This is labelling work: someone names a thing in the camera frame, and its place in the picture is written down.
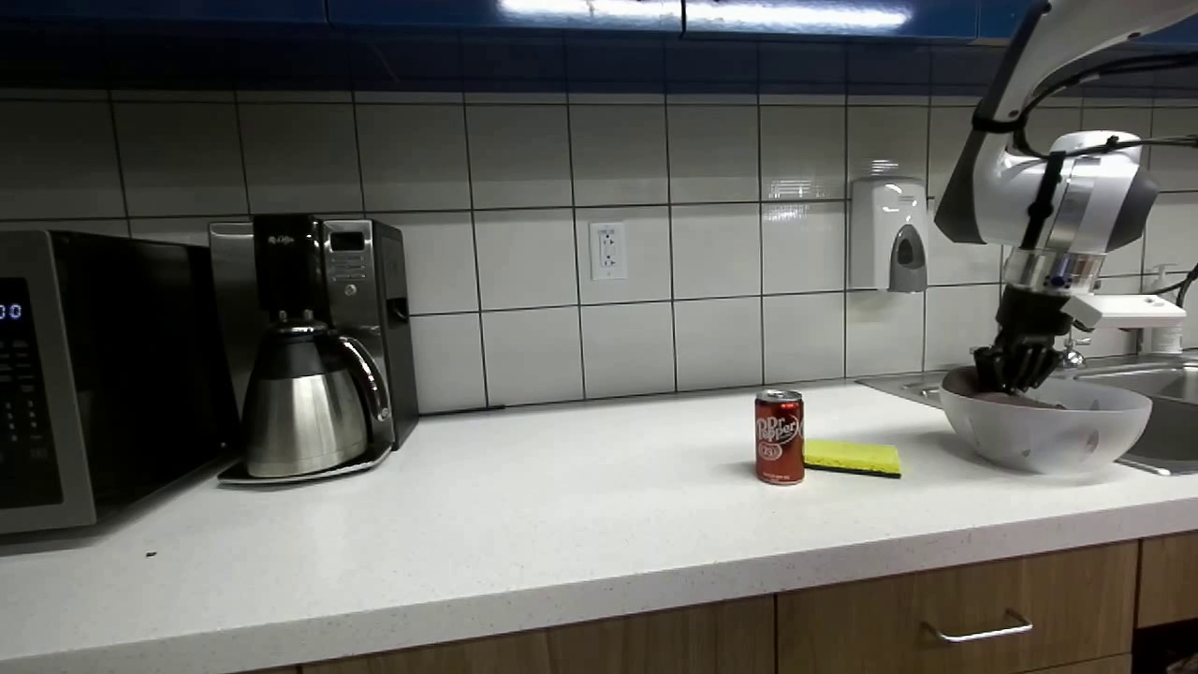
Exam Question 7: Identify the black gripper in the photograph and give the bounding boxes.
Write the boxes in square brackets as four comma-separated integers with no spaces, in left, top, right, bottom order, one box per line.
[972,287,1071,393]

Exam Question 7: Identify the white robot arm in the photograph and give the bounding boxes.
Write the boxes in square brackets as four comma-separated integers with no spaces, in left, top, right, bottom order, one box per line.
[935,0,1198,393]

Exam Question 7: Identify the translucent plastic bowl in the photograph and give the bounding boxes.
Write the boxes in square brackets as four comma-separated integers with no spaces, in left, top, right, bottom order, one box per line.
[938,368,1151,476]

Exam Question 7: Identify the stainless steel double sink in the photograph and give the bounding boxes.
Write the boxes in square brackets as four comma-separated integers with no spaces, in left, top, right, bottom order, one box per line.
[1093,363,1198,476]

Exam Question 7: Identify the white soap dispenser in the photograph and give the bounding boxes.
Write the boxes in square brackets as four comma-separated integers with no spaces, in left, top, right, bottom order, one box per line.
[846,159,927,292]

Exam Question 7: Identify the yellow sponge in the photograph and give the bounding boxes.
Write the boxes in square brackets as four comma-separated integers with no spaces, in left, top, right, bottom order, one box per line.
[803,437,903,478]

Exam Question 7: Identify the red soda can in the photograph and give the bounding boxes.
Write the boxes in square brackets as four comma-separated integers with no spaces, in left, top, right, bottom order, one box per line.
[756,390,803,483]

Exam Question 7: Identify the wooden lower cabinets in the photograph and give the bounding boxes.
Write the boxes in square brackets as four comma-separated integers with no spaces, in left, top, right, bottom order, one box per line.
[258,531,1198,674]

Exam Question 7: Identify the black coffee maker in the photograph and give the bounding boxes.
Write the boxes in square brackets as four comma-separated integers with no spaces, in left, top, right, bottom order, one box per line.
[209,212,418,486]

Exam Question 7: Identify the steel coffee carafe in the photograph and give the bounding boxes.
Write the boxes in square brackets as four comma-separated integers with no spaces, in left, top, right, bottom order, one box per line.
[242,323,390,478]

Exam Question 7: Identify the black microwave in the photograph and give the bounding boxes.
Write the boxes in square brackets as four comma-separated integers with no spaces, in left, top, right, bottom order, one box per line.
[0,232,234,536]

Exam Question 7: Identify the blue upper cabinets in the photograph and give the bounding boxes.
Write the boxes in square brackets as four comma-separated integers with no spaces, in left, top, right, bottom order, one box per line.
[0,0,1035,94]

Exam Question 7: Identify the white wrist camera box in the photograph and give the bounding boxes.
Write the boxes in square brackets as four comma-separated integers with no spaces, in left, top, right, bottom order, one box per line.
[1062,292,1188,355]

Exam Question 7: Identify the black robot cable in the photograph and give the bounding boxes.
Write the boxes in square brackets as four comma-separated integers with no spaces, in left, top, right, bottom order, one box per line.
[969,40,1198,312]

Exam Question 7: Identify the white wall outlet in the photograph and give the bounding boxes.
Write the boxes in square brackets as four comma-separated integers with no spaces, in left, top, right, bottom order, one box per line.
[591,220,628,282]

